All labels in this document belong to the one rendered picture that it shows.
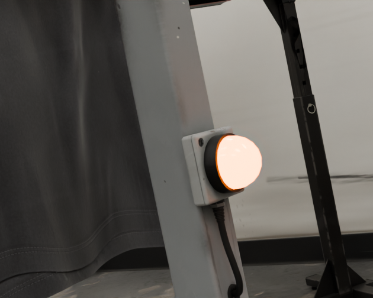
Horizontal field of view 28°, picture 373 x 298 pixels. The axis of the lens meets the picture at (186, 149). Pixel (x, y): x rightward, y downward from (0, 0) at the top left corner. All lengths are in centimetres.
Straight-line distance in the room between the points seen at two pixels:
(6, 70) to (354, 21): 209
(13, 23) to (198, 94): 32
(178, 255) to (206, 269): 3
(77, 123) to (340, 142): 206
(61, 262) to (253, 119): 224
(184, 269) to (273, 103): 242
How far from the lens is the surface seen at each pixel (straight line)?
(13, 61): 80
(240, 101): 302
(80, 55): 88
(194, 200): 52
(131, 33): 54
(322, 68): 283
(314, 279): 260
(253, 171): 51
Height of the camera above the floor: 69
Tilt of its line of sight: 3 degrees down
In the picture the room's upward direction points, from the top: 12 degrees counter-clockwise
